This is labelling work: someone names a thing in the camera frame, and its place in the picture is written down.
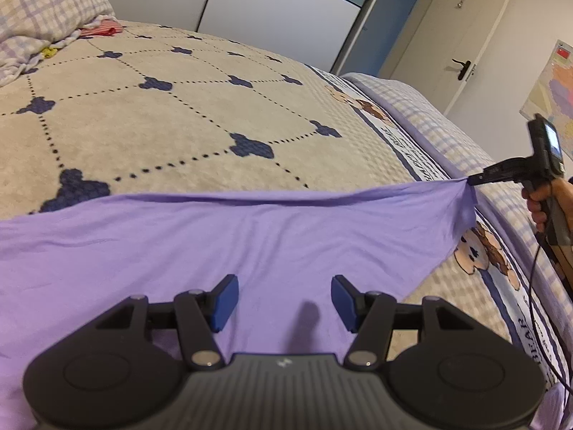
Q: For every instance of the purple plaid quilt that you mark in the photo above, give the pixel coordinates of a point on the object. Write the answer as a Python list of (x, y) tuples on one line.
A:
[(429, 121)]

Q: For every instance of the wall map poster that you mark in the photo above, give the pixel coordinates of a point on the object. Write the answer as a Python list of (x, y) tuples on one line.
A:
[(555, 94)]

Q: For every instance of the person's right hand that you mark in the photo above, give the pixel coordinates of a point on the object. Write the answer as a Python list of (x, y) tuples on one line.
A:
[(535, 199)]

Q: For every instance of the purple pants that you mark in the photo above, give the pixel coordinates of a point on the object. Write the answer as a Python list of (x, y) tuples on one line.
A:
[(224, 237)]

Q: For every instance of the sliding door wardrobe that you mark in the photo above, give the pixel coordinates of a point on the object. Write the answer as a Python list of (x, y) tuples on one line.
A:
[(268, 13)]

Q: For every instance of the plaid ruffled pillow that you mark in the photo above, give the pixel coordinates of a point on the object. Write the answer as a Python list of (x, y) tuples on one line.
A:
[(40, 9)]

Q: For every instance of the white room door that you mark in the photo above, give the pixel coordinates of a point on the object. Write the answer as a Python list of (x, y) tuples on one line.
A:
[(447, 27)]

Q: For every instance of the blue door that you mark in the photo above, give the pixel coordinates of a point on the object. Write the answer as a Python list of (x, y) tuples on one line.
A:
[(389, 22)]

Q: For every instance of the pink cloth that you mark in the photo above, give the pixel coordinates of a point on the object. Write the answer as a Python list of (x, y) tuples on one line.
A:
[(100, 30)]

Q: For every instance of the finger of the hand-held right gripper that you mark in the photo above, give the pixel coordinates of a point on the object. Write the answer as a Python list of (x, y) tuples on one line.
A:
[(501, 172)]

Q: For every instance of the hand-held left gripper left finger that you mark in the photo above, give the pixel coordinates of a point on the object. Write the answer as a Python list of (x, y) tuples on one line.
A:
[(226, 302)]

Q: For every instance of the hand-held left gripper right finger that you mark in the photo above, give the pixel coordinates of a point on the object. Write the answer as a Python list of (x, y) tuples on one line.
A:
[(344, 302)]

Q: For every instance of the small yellow item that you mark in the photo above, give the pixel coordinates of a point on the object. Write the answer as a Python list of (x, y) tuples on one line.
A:
[(49, 52)]

